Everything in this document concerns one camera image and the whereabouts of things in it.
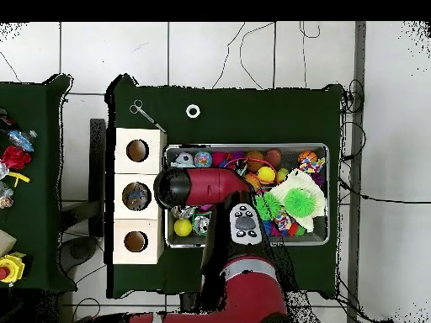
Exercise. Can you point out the small green spiky toy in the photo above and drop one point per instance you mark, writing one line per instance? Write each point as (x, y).
(271, 205)

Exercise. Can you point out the clear bottle blue label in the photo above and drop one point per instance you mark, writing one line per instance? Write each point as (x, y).
(135, 195)

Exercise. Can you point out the large green spiky toy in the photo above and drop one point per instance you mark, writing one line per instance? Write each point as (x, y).
(299, 203)

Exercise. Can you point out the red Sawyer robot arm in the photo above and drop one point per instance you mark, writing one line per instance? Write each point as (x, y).
(208, 185)

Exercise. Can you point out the wooden box with three holes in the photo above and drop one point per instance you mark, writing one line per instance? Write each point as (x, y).
(148, 161)

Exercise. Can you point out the globe print ball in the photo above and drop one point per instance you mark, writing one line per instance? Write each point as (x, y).
(203, 159)

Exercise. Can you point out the black and white soccer ball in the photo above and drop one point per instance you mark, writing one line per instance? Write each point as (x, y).
(184, 158)

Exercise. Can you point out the yellow smiley ball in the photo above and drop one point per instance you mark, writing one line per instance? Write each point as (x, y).
(266, 175)

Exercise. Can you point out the plain yellow ball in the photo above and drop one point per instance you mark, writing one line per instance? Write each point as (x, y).
(183, 227)

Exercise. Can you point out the dark green tablecloth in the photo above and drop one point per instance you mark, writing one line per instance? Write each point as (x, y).
(40, 202)
(252, 117)

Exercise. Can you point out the cream knitted cloth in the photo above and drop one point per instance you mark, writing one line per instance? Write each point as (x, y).
(304, 181)

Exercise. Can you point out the orange basketball toy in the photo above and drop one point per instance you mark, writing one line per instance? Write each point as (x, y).
(307, 156)

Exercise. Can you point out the silver scissors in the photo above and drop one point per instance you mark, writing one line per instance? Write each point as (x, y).
(144, 114)

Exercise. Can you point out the colourful spotted cloth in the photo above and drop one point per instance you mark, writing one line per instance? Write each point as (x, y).
(311, 165)

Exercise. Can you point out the black upright panel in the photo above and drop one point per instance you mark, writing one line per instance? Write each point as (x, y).
(97, 151)

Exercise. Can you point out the yellow plastic piece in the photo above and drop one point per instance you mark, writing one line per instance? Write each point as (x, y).
(20, 176)

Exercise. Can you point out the blue and clear packet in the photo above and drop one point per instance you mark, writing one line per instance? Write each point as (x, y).
(22, 139)

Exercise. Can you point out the red crumpled item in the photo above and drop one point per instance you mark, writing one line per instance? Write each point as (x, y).
(15, 157)

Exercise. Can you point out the clear plastic packet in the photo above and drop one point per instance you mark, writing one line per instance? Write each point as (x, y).
(6, 196)

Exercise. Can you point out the beige box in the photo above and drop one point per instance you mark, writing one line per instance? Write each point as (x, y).
(6, 242)

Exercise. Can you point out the yellow emergency stop button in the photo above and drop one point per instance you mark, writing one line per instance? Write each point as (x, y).
(11, 267)

